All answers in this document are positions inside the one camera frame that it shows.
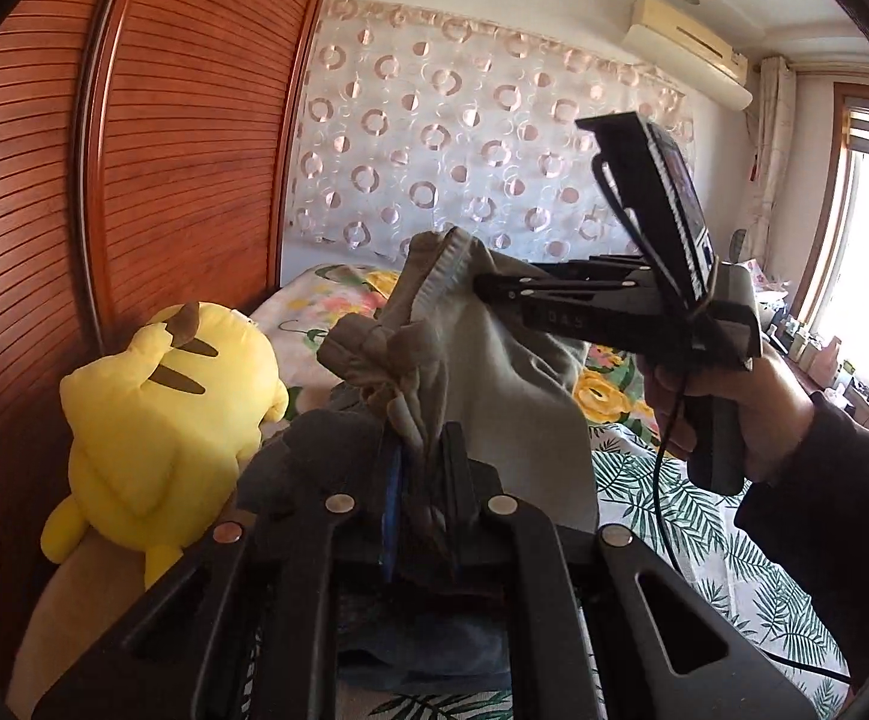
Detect person's right hand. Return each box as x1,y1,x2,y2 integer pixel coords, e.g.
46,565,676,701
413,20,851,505
644,351,817,484

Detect dark grey folded garment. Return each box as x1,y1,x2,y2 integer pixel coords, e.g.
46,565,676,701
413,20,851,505
237,406,405,520

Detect black cable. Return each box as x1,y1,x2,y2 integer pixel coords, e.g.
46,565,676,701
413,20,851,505
653,379,851,685

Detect grey pants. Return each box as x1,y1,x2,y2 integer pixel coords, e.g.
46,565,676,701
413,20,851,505
318,227,602,601

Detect person's right forearm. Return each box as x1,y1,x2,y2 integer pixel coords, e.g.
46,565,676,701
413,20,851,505
734,390,869,695

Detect circle-patterned sheer curtain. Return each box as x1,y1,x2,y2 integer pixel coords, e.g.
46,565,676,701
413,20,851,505
284,0,699,272

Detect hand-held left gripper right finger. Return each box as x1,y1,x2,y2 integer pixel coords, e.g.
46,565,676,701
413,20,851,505
440,424,817,720

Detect white air conditioner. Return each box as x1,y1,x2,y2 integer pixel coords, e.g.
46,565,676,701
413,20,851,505
624,0,754,110

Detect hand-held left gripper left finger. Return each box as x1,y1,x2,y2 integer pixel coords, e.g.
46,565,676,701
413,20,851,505
33,444,409,720

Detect floral window curtain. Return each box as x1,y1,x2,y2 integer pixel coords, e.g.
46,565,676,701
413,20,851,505
745,56,800,271

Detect beige cushion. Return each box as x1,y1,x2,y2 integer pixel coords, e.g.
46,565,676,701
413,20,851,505
7,517,206,720

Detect floral blanket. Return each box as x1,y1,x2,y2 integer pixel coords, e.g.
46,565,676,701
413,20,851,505
250,262,660,445

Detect wooden slatted wardrobe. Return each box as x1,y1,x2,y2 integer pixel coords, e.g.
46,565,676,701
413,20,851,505
0,0,345,653

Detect yellow plush toy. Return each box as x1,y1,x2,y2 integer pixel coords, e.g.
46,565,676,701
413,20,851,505
40,301,290,590

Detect folded blue jeans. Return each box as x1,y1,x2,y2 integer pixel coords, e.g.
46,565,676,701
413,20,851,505
336,592,514,695

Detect leaf-print bedspread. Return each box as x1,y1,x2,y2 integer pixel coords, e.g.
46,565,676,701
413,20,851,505
336,427,855,720

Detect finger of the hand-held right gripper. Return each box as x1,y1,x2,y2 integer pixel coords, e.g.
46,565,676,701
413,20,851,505
473,271,644,302
528,258,639,275

